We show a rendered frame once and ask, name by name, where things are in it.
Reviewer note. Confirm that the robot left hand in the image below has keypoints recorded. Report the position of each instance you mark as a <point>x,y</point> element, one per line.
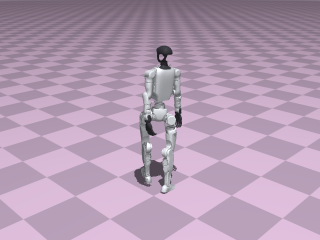
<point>149,127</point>

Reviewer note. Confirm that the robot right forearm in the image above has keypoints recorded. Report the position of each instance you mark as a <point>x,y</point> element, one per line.
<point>177,102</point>

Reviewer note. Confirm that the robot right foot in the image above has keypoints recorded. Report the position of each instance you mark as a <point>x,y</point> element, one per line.
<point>166,188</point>

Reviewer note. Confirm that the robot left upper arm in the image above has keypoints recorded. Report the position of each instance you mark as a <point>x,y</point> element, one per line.
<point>149,75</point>

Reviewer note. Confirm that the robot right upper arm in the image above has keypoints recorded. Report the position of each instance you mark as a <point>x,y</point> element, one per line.
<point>177,82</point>

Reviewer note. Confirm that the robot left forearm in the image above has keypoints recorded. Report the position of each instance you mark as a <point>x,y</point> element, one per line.
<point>147,106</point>

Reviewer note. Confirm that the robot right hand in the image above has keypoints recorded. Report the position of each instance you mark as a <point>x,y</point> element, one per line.
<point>178,118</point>

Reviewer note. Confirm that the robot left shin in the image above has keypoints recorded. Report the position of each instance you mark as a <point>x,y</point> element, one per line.
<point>146,158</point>

